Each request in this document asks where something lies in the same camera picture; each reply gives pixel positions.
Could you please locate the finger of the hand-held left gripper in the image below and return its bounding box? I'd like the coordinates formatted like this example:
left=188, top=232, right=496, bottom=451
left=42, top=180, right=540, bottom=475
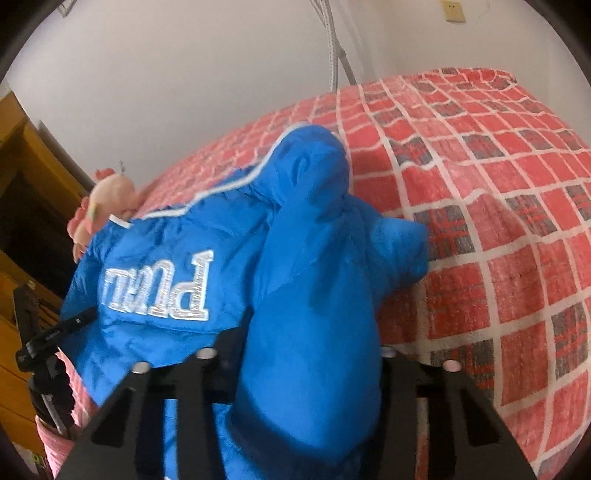
left=16, top=308, right=99, bottom=366

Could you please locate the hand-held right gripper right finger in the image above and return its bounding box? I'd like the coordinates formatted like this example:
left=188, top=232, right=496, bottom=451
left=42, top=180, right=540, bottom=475
left=379, top=346, right=539, bottom=480

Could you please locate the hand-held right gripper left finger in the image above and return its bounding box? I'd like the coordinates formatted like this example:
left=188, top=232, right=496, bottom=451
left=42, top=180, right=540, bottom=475
left=65, top=330, right=245, bottom=480

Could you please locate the blue puffer jacket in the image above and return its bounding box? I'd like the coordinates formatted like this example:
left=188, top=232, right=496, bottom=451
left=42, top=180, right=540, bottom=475
left=60, top=124, right=429, bottom=480

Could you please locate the pink plush toy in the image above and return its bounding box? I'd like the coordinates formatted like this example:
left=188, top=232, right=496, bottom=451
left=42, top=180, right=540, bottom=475
left=67, top=161, right=139, bottom=264

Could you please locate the wooden door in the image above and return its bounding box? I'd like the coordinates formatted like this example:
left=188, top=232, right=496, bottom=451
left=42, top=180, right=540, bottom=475
left=0, top=90, right=93, bottom=462

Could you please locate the red checked bed cover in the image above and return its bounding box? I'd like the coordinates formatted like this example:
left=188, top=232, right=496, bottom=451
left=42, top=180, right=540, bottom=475
left=37, top=68, right=591, bottom=480

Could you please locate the white braided hose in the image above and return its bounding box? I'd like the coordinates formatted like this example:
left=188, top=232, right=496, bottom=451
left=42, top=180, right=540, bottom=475
left=307, top=0, right=356, bottom=93

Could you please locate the yellow wall socket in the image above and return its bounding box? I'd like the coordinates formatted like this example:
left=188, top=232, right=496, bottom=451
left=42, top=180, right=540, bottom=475
left=441, top=0, right=467, bottom=23

